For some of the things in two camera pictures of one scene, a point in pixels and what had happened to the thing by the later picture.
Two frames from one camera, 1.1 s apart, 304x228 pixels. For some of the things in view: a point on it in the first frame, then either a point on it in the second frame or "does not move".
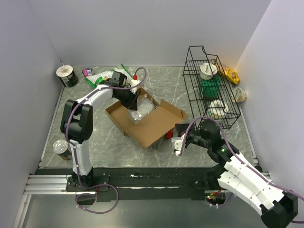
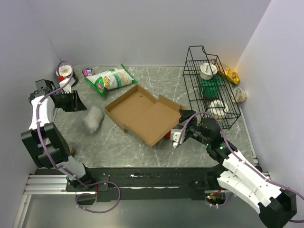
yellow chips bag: (232, 75) does not move
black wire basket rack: (211, 94) does not move
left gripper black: (132, 103) → (75, 105)
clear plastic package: (145, 108) → (93, 118)
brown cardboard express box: (150, 120) does not move
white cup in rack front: (217, 109) does not move
